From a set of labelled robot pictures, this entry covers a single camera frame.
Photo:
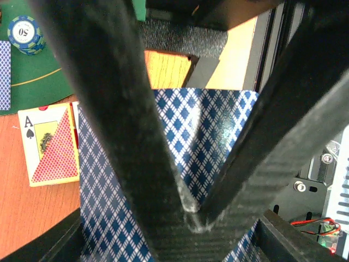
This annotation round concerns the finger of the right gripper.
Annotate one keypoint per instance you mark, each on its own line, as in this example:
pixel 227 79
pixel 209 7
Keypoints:
pixel 99 48
pixel 219 211

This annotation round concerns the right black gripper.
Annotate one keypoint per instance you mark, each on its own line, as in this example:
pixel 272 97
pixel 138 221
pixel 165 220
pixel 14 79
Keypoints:
pixel 195 28

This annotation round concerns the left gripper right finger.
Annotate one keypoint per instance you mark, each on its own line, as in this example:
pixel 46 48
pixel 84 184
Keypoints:
pixel 279 241

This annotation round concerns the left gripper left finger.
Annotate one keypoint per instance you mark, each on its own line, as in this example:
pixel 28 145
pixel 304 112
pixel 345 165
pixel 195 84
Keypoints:
pixel 63 242

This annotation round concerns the teal chip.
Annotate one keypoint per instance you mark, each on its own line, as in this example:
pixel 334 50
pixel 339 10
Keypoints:
pixel 24 34

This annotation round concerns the face-down cards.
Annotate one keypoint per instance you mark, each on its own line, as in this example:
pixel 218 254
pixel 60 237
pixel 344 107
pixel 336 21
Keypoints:
pixel 5 74

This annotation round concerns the grey card box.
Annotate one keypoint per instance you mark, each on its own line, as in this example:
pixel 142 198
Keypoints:
pixel 201 127

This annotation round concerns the green controller board with LEDs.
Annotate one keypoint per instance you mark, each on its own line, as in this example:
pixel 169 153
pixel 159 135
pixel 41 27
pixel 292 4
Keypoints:
pixel 326 231

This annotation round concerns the black aluminium frame rail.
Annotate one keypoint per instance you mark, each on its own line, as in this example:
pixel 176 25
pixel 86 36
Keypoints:
pixel 302 106

